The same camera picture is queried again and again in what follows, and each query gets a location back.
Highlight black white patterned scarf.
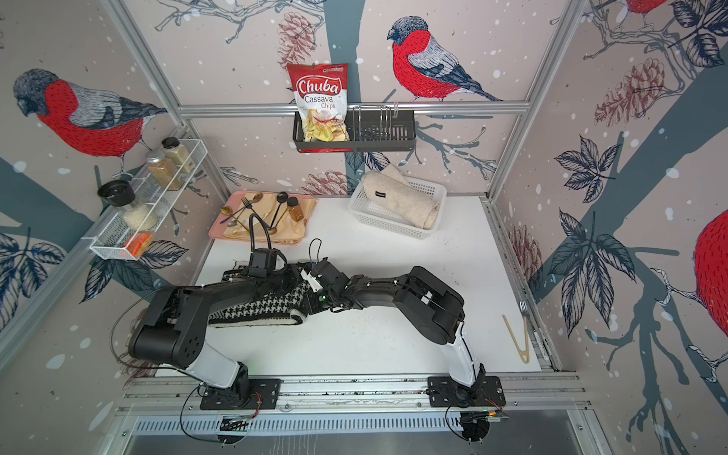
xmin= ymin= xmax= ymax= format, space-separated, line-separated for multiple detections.
xmin=208 ymin=265 xmax=314 ymax=328

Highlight white plastic basket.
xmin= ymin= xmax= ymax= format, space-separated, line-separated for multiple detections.
xmin=349 ymin=177 xmax=447 ymax=240

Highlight beige knitted scarf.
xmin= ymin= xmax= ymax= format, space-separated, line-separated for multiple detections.
xmin=361 ymin=164 xmax=439 ymax=229

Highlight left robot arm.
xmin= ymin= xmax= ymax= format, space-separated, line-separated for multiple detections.
xmin=128 ymin=248 xmax=303 ymax=390

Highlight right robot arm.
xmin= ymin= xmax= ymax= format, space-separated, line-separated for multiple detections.
xmin=300 ymin=259 xmax=485 ymax=397

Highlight beige cloth on tray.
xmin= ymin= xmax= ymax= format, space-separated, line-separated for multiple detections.
xmin=222 ymin=193 xmax=318 ymax=245

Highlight pink tray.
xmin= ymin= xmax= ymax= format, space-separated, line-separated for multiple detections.
xmin=207 ymin=190 xmax=318 ymax=246

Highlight gold spoon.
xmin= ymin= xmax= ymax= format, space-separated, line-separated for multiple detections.
xmin=218 ymin=206 xmax=252 ymax=232

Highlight small amber spice bottle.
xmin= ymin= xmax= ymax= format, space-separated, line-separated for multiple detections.
xmin=286 ymin=196 xmax=304 ymax=223

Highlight black gold fork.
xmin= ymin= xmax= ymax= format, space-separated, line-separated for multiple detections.
xmin=242 ymin=197 xmax=270 ymax=229

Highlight black ladle spoon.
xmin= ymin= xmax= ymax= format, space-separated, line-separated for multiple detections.
xmin=267 ymin=191 xmax=289 ymax=235

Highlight small orange box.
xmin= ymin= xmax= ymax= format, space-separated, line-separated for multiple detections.
xmin=124 ymin=232 xmax=154 ymax=259

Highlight spice jar black lid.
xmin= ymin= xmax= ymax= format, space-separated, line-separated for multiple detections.
xmin=161 ymin=136 xmax=196 ymax=174

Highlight spice jar silver lid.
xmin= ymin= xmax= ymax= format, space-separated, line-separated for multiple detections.
xmin=145 ymin=151 xmax=183 ymax=191

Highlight large jar black lid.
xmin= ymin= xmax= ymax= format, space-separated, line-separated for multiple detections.
xmin=97 ymin=180 xmax=158 ymax=232

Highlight red cassava chips bag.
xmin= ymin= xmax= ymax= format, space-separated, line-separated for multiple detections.
xmin=287 ymin=64 xmax=349 ymax=142

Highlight beige plastic tongs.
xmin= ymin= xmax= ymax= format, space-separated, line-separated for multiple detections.
xmin=502 ymin=315 xmax=531 ymax=364

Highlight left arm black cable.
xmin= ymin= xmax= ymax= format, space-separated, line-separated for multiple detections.
xmin=248 ymin=212 xmax=274 ymax=251

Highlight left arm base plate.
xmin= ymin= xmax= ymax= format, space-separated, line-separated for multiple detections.
xmin=200 ymin=378 xmax=282 ymax=411

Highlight white wire wall shelf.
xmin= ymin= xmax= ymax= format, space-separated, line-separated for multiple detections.
xmin=90 ymin=138 xmax=210 ymax=261

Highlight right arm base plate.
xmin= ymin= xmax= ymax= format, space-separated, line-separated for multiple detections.
xmin=426 ymin=375 xmax=506 ymax=409

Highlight black wire wall basket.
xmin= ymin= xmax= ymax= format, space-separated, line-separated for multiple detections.
xmin=292 ymin=107 xmax=416 ymax=153

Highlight aluminium front rail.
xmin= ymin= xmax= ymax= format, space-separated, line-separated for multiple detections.
xmin=117 ymin=372 xmax=593 ymax=413

